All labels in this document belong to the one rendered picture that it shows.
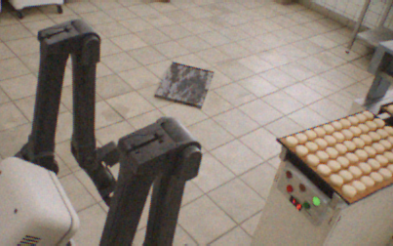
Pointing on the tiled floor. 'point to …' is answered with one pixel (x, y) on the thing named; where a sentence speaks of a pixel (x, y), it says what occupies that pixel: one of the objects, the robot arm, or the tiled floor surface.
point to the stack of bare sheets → (185, 85)
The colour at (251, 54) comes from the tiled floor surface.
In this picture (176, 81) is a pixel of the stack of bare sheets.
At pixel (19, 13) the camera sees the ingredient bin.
